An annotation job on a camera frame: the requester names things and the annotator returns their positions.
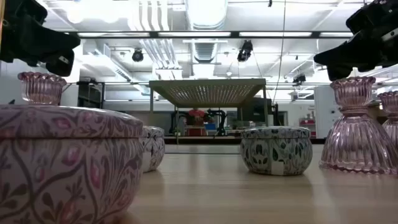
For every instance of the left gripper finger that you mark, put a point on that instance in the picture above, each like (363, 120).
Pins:
(59, 38)
(56, 47)

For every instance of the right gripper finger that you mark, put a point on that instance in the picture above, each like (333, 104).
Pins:
(342, 47)
(340, 57)

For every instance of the green leaf candle tin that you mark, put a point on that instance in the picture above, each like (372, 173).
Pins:
(273, 152)

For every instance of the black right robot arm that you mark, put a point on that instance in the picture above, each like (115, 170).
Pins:
(379, 12)

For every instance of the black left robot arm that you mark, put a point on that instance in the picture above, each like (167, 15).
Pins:
(18, 6)

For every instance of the black background robot arm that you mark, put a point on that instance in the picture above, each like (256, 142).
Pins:
(221, 119)

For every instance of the pink floral candle tin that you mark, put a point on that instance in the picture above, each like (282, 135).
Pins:
(62, 161)

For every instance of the black ceiling spotlight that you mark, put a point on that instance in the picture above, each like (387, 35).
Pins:
(245, 51)
(137, 56)
(299, 79)

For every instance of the white pillar with dome cameras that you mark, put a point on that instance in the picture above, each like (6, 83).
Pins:
(325, 105)

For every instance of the black storage rack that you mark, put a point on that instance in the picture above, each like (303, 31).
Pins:
(90, 95)

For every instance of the small red shelf rack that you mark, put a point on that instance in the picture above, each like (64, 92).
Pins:
(308, 122)

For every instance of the black background monitor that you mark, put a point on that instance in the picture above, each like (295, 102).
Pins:
(258, 112)

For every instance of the green perforated metal shelf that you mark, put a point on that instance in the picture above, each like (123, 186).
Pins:
(208, 90)

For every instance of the blue bin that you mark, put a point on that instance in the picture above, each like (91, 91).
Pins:
(210, 126)

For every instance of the person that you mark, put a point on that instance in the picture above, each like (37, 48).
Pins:
(196, 115)

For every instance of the black aluminium table frame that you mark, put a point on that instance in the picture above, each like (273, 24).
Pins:
(224, 140)

